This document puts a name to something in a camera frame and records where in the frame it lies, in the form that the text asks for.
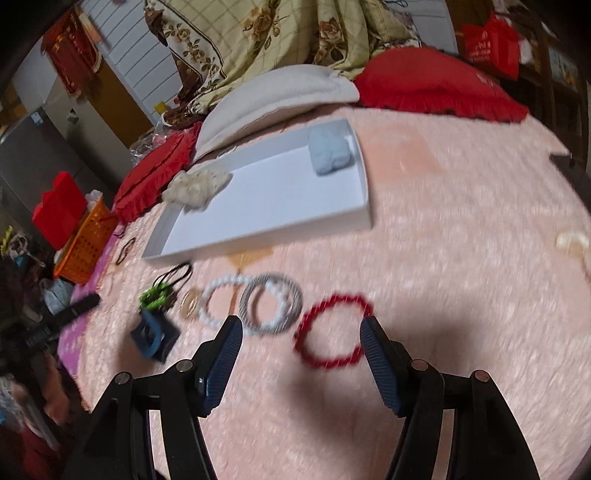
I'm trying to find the white pearl bead bracelet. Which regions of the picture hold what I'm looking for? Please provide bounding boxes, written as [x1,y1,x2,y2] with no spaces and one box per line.
[197,273,293,331]

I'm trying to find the blue plastic claw clip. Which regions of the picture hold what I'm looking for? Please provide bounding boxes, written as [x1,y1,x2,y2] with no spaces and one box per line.
[130,309,180,363]

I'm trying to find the green bead bracelet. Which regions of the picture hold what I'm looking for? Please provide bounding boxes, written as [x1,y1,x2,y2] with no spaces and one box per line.
[138,281,175,312]

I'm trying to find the red bead bracelet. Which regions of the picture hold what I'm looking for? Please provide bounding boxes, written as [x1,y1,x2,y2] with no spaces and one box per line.
[292,292,376,371]

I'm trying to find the black elastic hair ties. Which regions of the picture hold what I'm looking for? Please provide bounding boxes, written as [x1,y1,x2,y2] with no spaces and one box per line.
[150,260,195,292]

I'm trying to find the cream dotted fabric scrunchie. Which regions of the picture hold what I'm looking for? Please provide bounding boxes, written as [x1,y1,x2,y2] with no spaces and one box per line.
[161,168,232,211]

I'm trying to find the light blue fluffy hair clip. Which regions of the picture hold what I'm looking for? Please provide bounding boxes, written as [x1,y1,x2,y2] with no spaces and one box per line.
[308,127,353,176]

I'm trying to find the pink quilted bedspread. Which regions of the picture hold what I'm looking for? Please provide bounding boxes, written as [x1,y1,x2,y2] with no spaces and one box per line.
[73,103,591,480]

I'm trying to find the purple floral bedsheet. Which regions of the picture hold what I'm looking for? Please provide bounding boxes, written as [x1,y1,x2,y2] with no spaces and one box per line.
[57,224,125,381]

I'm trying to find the orange plastic basket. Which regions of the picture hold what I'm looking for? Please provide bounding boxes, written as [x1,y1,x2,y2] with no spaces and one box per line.
[53,199,118,285]

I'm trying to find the white shallow cardboard box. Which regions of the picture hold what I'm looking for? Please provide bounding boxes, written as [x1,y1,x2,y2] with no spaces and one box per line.
[142,118,372,266]

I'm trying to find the left red ruffled cushion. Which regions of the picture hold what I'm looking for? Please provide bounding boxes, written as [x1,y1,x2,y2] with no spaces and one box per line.
[113,122,202,225]

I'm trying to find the red ruffled cushion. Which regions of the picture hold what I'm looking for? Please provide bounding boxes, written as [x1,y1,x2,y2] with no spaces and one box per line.
[113,122,202,225]
[355,47,529,123]

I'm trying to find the shell fan hairpin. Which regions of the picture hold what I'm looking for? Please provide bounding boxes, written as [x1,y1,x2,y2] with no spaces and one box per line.
[555,230,590,267]

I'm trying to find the clear plastic bag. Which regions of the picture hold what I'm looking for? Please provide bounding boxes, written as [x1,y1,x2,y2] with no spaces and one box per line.
[129,119,171,166]

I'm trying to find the white pillow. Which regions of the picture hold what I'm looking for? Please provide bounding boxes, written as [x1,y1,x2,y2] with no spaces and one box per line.
[194,64,360,161]

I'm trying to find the black phone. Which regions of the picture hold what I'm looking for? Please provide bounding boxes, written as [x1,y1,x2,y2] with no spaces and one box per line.
[550,154,591,212]

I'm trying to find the right red ruffled cushion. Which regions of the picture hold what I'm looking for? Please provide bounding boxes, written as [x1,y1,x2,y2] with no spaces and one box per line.
[355,47,529,123]

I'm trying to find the floral beige quilt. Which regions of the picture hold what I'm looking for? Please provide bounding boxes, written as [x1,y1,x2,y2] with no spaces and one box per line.
[143,0,422,130]

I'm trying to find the red shopping bag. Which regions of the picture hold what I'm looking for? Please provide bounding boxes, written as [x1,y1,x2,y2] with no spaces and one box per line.
[460,14,520,81]

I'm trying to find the red hanging wall decoration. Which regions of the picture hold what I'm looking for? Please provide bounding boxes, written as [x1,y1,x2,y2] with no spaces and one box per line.
[40,6,102,98]

